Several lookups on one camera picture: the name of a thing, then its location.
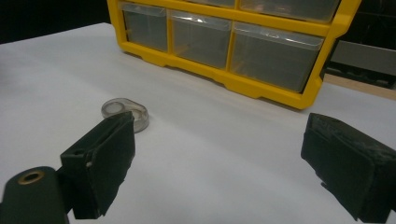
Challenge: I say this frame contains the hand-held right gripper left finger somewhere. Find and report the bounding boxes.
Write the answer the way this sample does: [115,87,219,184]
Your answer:
[59,111,136,220]

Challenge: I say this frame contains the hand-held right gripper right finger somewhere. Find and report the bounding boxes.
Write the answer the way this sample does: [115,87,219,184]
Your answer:
[300,112,396,224]

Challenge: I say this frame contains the clear oval contact lens case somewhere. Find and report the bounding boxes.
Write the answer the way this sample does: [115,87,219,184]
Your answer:
[101,97,150,134]

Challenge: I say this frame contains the yellow drawer organizer cabinet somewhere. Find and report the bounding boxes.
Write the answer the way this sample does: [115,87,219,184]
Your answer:
[106,0,362,110]

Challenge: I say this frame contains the set of clear plastic drawers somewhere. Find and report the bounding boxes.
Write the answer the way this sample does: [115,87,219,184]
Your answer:
[120,0,341,93]

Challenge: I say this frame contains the grey metal beam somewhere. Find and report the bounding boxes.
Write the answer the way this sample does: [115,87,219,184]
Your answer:
[330,40,396,77]

